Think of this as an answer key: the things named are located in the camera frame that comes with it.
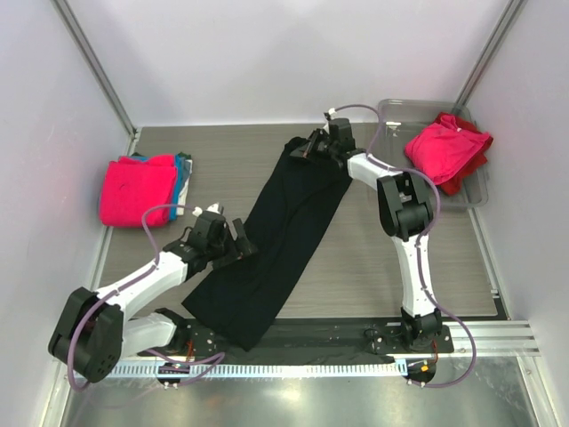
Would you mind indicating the aluminium rail front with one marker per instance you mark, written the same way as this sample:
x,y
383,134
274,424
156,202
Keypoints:
x,y
498,338

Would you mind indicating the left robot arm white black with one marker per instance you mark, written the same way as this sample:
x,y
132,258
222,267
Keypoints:
x,y
96,329

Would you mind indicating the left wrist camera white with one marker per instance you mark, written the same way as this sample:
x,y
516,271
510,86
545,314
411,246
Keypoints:
x,y
216,208

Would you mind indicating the right aluminium frame post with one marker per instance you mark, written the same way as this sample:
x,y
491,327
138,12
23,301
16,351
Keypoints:
x,y
498,35

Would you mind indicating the folded pink t shirt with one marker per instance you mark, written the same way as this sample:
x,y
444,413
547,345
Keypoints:
x,y
137,190

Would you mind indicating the black t shirt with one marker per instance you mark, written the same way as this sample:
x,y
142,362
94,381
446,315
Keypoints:
x,y
286,224

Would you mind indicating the slotted cable duct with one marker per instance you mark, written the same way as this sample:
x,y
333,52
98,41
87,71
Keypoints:
x,y
164,370

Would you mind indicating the folded white t shirt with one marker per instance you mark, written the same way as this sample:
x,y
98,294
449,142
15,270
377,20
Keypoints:
x,y
186,174

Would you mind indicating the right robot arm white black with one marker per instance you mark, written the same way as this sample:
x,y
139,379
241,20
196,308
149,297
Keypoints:
x,y
405,213

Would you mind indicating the folded green t shirt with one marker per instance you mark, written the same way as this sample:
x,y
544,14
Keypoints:
x,y
189,156

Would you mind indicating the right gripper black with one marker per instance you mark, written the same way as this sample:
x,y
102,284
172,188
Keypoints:
x,y
307,150

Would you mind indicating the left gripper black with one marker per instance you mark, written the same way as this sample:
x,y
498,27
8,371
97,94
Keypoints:
x,y
238,248

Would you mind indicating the left aluminium frame post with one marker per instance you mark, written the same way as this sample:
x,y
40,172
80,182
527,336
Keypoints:
x,y
73,26

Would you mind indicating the pink t shirt in bin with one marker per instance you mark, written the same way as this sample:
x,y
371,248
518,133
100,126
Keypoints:
x,y
421,151

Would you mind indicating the aluminium frame post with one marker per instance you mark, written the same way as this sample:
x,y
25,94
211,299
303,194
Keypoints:
x,y
498,35
73,26

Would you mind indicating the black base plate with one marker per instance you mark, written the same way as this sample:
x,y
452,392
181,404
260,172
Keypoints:
x,y
312,341

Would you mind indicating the clear plastic bin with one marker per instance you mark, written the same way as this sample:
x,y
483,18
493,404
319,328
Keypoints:
x,y
401,121

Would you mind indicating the red t shirt in bin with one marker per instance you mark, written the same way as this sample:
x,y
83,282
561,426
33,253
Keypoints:
x,y
459,151

